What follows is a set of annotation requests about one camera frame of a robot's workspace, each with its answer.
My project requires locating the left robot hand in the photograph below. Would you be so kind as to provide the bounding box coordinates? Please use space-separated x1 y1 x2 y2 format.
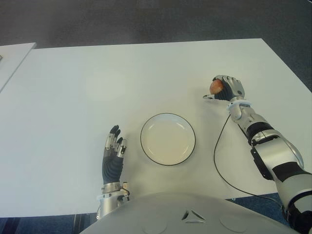
101 125 127 185

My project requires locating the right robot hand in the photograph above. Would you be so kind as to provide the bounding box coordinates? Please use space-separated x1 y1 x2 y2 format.
202 75 245 102

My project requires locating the red yellow apple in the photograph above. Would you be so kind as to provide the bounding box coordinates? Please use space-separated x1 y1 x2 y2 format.
210 79 225 95

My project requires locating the white plate black rim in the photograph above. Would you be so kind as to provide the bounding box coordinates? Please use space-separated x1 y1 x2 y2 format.
140 113 196 167

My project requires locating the grey robot torso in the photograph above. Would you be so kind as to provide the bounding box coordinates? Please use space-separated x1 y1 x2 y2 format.
79 192 299 234

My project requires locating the white side table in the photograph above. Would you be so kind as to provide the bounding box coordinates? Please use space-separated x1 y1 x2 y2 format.
0 43 37 93

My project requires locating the black cable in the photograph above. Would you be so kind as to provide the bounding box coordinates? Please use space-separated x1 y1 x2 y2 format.
213 114 283 203

